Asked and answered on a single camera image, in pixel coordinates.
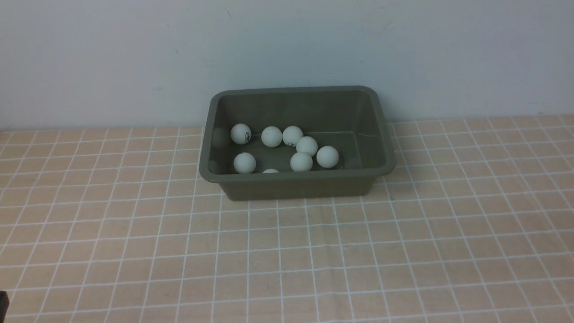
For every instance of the olive green plastic bin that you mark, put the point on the olive green plastic bin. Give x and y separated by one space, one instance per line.
349 118

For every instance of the white ping-pong ball bin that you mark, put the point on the white ping-pong ball bin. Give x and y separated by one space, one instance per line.
301 162

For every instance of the white ping-pong ball red logo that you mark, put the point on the white ping-pong ball red logo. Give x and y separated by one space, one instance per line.
240 133

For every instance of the orange checkered tablecloth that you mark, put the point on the orange checkered tablecloth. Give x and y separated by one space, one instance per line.
474 225

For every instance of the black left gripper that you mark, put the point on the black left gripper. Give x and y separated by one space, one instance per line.
4 303

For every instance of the white ping-pong ball logo top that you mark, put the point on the white ping-pong ball logo top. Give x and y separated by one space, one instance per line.
271 136

